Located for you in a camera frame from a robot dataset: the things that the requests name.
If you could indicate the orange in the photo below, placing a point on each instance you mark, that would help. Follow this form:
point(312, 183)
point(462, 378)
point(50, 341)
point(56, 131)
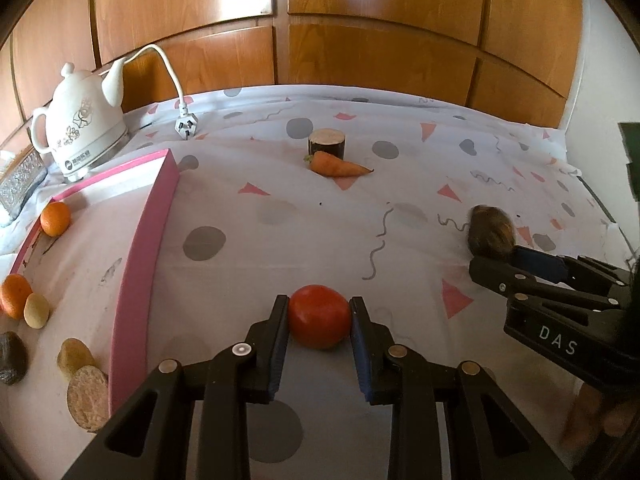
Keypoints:
point(55, 218)
point(15, 296)

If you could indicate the red tomato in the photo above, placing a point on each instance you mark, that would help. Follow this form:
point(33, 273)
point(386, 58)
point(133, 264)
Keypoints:
point(320, 317)

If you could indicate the white floral ceramic kettle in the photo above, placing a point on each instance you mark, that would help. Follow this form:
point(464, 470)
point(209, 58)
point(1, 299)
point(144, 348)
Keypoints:
point(80, 120)

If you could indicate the person's right hand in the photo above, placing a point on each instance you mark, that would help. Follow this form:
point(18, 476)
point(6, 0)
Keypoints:
point(592, 415)

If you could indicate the silver kettle base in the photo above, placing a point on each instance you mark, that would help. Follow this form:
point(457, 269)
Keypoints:
point(71, 176)

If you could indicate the white patterned tablecloth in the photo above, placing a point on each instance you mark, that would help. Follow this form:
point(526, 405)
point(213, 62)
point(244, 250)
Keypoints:
point(300, 220)

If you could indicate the lumpy yellow root piece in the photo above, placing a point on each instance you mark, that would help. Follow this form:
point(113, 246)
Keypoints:
point(75, 357)

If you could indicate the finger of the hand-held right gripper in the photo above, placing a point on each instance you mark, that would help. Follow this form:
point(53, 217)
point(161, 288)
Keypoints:
point(540, 262)
point(500, 275)

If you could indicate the wooden wardrobe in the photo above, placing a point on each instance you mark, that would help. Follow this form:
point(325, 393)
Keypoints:
point(375, 10)

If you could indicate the small yellow potato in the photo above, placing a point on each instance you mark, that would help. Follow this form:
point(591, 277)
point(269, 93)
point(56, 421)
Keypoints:
point(36, 311)

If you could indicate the silver embossed tissue box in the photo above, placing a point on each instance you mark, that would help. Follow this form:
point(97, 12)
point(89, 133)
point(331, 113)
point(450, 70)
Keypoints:
point(20, 180)

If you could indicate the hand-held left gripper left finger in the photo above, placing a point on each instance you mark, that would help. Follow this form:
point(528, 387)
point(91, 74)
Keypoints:
point(275, 360)

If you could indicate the orange carrot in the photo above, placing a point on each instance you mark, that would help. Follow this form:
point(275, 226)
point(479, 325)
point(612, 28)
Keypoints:
point(335, 166)

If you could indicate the pink shallow tray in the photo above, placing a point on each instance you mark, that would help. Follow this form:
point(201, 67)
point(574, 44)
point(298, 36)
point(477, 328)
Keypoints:
point(145, 240)

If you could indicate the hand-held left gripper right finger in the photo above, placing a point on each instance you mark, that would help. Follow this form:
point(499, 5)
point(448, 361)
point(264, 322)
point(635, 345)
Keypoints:
point(359, 360)

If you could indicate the dark green panel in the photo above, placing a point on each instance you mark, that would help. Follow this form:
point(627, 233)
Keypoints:
point(631, 145)

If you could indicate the dark brown round fruit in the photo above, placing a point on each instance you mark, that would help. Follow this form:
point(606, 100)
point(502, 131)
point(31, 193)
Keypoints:
point(487, 230)
point(11, 357)

